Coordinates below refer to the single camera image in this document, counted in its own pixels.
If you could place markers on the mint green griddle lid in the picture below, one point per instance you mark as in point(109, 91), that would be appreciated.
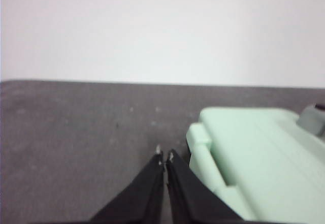
point(266, 163)

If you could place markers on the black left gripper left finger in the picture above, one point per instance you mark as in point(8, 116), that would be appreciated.
point(142, 196)

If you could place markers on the mint green breakfast machine base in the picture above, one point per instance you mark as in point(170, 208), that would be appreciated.
point(200, 155)

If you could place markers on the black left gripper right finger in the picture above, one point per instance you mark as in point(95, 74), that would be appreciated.
point(188, 196)

